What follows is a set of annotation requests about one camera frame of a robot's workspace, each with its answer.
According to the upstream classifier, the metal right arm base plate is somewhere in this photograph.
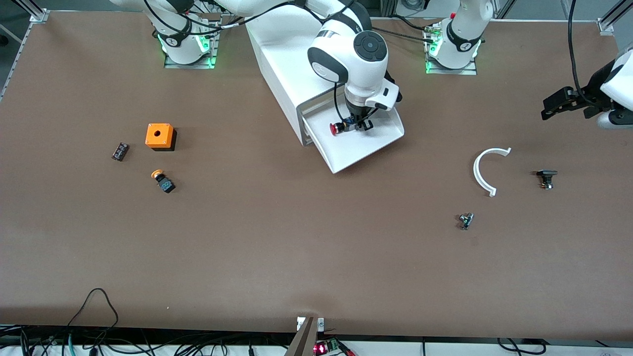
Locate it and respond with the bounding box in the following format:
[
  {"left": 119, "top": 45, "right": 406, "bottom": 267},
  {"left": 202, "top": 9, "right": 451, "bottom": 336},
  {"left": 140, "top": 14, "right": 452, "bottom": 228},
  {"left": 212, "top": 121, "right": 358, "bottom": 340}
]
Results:
[{"left": 163, "top": 14, "right": 220, "bottom": 70}]

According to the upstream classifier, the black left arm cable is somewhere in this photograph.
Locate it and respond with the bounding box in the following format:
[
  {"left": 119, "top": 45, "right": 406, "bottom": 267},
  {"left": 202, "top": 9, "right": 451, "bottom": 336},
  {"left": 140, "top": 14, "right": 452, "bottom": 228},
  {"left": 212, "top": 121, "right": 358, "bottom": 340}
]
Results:
[{"left": 567, "top": 0, "right": 602, "bottom": 107}]

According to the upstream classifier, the white curved plastic arc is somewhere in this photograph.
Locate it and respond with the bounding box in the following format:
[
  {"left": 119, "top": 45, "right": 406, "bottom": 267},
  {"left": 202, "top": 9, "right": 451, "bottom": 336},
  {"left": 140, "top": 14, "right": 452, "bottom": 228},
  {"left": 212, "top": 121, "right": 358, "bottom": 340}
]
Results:
[{"left": 473, "top": 147, "right": 512, "bottom": 197}]

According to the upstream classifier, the orange box with hole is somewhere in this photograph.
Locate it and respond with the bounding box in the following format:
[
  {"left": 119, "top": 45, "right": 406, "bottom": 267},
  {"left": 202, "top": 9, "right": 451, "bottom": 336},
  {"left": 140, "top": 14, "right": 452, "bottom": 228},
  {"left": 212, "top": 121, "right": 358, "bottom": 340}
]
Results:
[{"left": 145, "top": 123, "right": 178, "bottom": 152}]

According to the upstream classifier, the circuit board with red light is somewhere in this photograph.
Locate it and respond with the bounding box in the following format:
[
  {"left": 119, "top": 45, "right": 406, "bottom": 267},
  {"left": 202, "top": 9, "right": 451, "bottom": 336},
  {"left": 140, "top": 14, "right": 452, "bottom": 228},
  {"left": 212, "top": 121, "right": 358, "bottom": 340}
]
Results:
[{"left": 313, "top": 338, "right": 343, "bottom": 356}]

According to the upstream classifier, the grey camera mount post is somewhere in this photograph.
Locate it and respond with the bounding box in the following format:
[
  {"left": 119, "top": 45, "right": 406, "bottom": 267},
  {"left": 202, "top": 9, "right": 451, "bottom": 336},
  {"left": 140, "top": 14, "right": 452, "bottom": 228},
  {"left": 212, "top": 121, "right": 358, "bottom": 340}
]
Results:
[{"left": 284, "top": 316, "right": 318, "bottom": 356}]

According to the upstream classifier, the orange push button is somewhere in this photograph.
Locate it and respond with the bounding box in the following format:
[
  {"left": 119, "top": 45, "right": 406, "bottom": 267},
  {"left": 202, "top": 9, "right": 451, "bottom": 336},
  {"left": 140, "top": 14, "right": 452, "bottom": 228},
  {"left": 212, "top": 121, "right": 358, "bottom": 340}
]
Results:
[{"left": 151, "top": 169, "right": 176, "bottom": 194}]

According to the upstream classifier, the red mushroom push button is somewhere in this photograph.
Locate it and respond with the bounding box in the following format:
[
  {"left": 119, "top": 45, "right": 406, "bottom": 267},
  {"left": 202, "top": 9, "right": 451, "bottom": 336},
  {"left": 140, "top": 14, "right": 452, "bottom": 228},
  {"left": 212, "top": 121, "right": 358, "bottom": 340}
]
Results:
[{"left": 330, "top": 120, "right": 358, "bottom": 137}]

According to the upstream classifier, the white drawer cabinet grey frame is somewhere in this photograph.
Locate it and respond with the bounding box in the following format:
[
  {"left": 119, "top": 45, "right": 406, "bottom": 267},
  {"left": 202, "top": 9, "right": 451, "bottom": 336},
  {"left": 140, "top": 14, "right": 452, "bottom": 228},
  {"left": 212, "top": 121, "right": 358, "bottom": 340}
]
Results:
[{"left": 246, "top": 17, "right": 357, "bottom": 147}]

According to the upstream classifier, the thin black looped cable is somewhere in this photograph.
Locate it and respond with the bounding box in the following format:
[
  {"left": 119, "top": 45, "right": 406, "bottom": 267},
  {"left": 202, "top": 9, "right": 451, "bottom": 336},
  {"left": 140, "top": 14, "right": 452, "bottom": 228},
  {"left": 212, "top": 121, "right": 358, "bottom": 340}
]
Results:
[{"left": 67, "top": 288, "right": 120, "bottom": 329}]

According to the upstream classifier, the aluminium frame profile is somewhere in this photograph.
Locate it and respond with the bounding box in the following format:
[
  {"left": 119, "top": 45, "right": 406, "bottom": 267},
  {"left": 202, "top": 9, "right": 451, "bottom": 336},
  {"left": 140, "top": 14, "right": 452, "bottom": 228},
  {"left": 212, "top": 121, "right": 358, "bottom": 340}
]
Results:
[
  {"left": 10, "top": 0, "right": 51, "bottom": 23},
  {"left": 597, "top": 0, "right": 633, "bottom": 35}
]

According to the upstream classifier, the black cable to arm base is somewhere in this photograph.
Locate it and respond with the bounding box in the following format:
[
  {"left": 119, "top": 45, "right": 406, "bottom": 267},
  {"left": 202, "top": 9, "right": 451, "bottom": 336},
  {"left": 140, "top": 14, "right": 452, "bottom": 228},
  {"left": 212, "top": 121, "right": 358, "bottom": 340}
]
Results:
[{"left": 371, "top": 26, "right": 437, "bottom": 43}]

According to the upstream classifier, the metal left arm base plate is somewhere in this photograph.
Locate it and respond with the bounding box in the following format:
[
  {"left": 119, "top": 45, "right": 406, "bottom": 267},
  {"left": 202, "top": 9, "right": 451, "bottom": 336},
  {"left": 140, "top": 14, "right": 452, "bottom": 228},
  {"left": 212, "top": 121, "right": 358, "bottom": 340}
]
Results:
[{"left": 424, "top": 20, "right": 479, "bottom": 76}]

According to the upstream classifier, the white plastic drawer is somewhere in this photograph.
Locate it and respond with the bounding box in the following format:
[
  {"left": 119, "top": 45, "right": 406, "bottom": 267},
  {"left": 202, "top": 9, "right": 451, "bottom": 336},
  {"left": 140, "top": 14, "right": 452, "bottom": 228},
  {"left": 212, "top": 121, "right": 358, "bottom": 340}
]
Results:
[{"left": 302, "top": 96, "right": 406, "bottom": 175}]

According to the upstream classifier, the black cable bundle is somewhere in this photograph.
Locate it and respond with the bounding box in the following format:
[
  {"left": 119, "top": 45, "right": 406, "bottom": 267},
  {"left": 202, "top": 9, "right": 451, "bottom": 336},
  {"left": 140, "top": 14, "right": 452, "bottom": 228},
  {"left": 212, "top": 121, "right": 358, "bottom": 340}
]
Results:
[{"left": 0, "top": 324, "right": 297, "bottom": 356}]

